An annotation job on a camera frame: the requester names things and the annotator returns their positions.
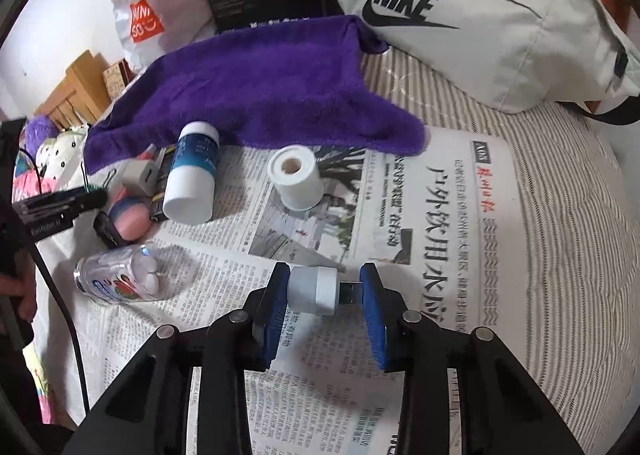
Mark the striped beige bedding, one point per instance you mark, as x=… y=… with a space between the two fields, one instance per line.
x=581 y=243

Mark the grey Nike bag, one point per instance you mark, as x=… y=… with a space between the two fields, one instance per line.
x=512 y=55

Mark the clear plastic swab bottle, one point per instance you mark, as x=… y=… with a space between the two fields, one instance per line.
x=127 y=274

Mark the newspaper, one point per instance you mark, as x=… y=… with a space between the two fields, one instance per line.
x=444 y=228

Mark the teal binder clip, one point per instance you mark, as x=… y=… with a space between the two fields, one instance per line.
x=99 y=181

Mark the white USB plug light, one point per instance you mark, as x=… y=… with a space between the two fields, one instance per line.
x=318 y=291

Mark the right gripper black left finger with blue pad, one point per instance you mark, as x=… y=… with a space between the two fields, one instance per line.
x=145 y=409

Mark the white blue cylindrical bottle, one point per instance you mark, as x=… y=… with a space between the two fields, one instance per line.
x=190 y=188

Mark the brown patterned box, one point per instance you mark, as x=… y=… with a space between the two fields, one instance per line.
x=116 y=78

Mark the white USB charger cube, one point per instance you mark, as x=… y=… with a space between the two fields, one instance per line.
x=139 y=177

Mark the plush toys pile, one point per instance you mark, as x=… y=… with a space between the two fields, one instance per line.
x=46 y=152

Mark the pink white tube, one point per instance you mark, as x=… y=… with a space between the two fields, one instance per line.
x=147 y=154

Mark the black gold rectangular box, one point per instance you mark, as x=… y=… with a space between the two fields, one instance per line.
x=157 y=200

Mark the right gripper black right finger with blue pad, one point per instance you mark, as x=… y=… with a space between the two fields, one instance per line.
x=502 y=409

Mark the black pen-shaped stick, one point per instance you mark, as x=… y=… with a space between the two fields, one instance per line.
x=104 y=228

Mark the pink blue round object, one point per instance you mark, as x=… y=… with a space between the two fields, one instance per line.
x=130 y=217

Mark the wooden furniture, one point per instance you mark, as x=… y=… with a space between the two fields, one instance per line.
x=81 y=97

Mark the purple towel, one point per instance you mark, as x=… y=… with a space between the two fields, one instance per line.
x=265 y=87

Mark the white tape roll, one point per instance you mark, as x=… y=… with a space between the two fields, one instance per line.
x=294 y=173

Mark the person's hand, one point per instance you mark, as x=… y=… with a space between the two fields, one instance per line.
x=22 y=286

